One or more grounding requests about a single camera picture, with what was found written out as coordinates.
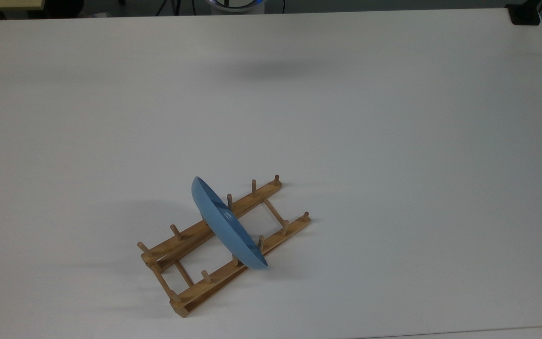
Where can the blue round plate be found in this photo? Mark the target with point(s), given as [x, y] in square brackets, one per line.
[226, 226]

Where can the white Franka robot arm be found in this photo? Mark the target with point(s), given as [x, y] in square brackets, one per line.
[235, 4]

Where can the wooden plate rack with pegs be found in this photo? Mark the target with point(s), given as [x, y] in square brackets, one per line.
[191, 294]

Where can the black pole with table clamp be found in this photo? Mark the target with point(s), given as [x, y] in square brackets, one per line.
[525, 15]

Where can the light wooden side table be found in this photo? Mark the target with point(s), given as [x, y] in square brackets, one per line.
[3, 4]

